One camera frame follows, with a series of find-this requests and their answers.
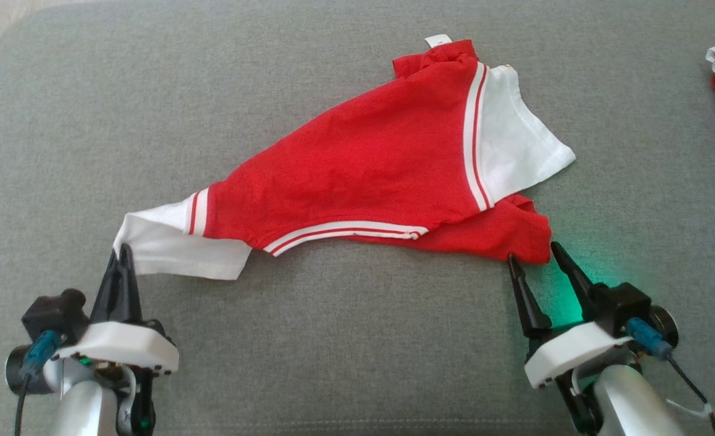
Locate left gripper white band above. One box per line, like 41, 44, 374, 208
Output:
51, 243, 180, 377

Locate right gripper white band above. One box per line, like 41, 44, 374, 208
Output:
507, 241, 634, 390

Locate red shirt white sleeves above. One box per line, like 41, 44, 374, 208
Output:
113, 35, 577, 282

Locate grey sofa seat cushion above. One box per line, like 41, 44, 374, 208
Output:
0, 0, 715, 436

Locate left black cable teal plug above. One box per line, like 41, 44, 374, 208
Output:
14, 329, 62, 436

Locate black cable teal plug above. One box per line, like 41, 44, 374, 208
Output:
14, 329, 62, 436
625, 316, 715, 436

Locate right black cable teal plug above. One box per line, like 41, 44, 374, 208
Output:
625, 316, 715, 436

